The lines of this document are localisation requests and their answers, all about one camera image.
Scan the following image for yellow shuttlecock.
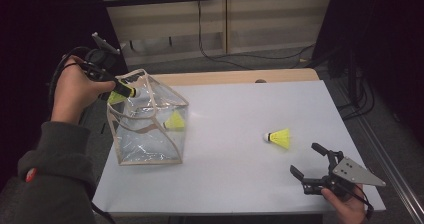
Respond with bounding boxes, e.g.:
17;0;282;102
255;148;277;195
107;82;142;106
263;128;291;150
163;109;186;131

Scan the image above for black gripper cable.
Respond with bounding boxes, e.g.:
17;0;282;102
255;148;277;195
48;45;116;224
344;182;374;222

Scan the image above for black hanging cable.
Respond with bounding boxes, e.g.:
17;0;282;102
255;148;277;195
198;0;316;71

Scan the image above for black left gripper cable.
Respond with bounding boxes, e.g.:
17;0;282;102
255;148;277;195
48;45;116;224

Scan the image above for aluminium rail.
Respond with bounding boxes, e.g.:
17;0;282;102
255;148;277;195
356;115;424;224

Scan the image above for person's left hand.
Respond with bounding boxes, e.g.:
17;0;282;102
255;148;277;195
50;55;116;125

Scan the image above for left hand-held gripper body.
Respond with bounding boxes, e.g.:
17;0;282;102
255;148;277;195
83;32;122;82

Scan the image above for dark curtain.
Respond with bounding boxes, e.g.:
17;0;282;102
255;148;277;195
0;0;128;185
313;0;424;145

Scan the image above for clear bag with beige trim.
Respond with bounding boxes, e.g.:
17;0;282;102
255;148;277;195
106;68;190;167

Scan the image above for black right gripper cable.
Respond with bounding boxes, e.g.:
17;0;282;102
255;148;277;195
344;182;374;222

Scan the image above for black floor cables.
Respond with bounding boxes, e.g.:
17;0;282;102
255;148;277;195
336;73;377;121

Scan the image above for light wooden cabinet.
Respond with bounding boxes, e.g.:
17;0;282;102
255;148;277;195
98;0;334;67

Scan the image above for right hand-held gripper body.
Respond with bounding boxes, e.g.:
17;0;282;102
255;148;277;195
300;151;388;197

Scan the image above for person's right hand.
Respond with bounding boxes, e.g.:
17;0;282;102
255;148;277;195
320;184;368;224

